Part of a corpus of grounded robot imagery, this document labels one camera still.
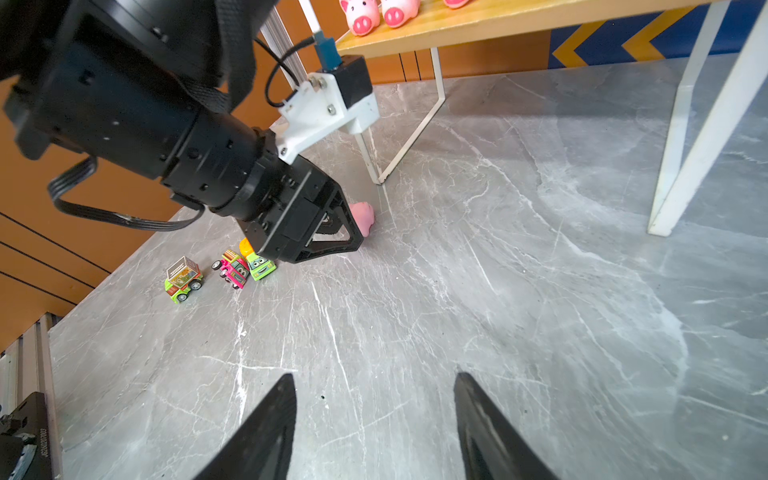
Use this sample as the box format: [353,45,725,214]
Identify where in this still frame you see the pink toy truck left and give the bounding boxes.
[211,250,250,289]

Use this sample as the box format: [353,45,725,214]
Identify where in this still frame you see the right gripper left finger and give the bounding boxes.
[195,373,297,480]

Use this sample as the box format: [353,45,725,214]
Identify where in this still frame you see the white frame wooden shelf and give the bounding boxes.
[296,0,768,238]

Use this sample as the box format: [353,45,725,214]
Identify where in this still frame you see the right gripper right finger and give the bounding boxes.
[454,372,557,480]

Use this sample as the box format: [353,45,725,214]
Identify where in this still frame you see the orange green mixer truck toy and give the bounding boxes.
[239,238,277,281]

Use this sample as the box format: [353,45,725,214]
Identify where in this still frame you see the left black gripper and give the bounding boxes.
[211,129,363,264]

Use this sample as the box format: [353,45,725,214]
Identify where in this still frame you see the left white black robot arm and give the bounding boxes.
[1,1,379,263]

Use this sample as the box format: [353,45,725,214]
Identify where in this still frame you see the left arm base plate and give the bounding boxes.
[1,392,54,480]

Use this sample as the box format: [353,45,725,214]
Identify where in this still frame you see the pink pig toy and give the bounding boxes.
[350,202,375,238]
[381,0,421,29]
[339,0,381,37]
[444,0,470,9]

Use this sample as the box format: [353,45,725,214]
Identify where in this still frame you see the green beige toy truck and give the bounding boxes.
[164,256,204,304]

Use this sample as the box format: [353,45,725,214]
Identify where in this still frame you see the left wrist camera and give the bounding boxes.
[274,31,380,164]

